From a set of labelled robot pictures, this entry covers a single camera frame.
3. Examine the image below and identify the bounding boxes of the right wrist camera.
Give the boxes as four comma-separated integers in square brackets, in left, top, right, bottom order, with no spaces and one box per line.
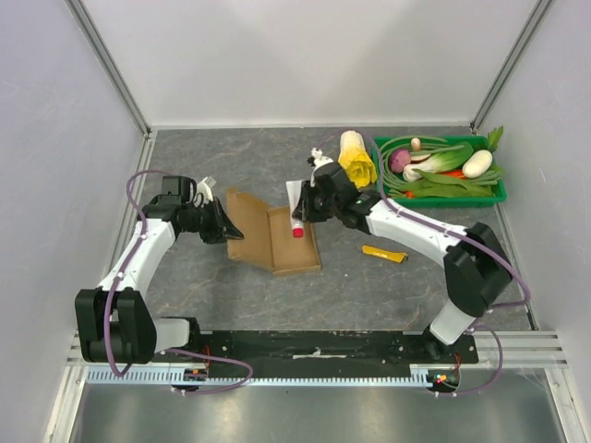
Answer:
[308,148,356,193]

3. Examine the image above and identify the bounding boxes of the white tube red cap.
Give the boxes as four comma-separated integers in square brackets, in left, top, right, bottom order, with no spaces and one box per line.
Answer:
[285,180,305,238]

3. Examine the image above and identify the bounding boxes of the orange carrot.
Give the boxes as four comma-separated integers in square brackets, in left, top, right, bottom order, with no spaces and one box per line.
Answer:
[384,170,466,198]

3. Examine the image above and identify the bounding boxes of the right aluminium frame post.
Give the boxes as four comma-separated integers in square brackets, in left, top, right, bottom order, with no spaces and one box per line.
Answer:
[469,0,555,135]

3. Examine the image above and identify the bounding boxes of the left aluminium frame post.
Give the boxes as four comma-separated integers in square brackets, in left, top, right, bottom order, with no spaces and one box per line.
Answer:
[65,0,151,138]

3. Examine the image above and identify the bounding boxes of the aluminium frame post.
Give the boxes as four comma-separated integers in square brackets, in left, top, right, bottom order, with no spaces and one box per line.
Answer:
[65,0,151,138]
[469,0,555,135]

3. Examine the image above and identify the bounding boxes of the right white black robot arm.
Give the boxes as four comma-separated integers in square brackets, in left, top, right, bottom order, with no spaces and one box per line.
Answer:
[286,180,513,364]

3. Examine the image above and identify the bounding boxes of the brown mushroom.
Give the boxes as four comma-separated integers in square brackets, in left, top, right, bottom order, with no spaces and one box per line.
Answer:
[410,138,422,152]

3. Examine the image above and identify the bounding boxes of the yellow napa cabbage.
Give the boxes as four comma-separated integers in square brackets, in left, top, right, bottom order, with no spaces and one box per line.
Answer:
[338,130,378,189]

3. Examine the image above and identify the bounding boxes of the purple cable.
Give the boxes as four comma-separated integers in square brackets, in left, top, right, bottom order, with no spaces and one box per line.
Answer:
[103,169,254,397]
[316,127,532,399]

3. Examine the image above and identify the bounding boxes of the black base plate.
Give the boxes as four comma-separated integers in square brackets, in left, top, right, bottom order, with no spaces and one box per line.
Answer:
[183,330,479,365]

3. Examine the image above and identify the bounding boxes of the yellow utility knife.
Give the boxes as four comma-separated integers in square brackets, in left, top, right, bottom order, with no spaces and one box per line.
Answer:
[361,245,408,264]

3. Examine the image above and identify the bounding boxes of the bok choy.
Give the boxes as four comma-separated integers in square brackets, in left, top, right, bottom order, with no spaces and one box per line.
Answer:
[402,142,475,182]

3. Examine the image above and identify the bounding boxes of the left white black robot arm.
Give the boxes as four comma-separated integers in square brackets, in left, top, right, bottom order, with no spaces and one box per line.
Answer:
[75,195,244,371]

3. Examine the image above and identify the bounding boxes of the celery leaf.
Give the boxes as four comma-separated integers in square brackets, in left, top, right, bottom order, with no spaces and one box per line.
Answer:
[487,126,504,152]

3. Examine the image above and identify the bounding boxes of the purple onion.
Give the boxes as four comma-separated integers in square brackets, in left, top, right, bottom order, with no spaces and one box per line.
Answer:
[389,149,412,174]

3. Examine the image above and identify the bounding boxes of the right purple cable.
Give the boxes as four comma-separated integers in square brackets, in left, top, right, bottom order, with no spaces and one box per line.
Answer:
[316,127,532,399]

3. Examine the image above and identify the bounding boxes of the brown cardboard express box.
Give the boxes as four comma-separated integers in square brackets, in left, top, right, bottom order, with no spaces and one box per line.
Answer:
[226,188,321,275]

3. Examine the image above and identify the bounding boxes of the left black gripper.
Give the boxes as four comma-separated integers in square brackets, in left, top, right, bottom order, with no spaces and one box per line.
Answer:
[181,198,244,245]

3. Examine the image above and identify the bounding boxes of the green long beans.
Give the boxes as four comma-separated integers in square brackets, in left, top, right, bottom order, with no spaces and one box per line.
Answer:
[374,136,504,199]

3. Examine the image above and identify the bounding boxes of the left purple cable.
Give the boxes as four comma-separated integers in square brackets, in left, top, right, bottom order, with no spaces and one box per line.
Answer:
[103,169,254,397]

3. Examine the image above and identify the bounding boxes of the green plastic tray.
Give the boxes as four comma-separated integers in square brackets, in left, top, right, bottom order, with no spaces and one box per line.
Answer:
[370,135,509,210]

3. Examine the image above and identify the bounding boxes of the grey slotted cable duct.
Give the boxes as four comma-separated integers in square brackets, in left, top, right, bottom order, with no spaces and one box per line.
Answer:
[86,365,435,388]

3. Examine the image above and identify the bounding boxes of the front aluminium rail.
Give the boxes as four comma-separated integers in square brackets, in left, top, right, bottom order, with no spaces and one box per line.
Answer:
[66,328,567,368]

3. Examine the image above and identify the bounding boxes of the white radish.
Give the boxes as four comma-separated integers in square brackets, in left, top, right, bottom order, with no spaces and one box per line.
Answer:
[462,150,493,179]

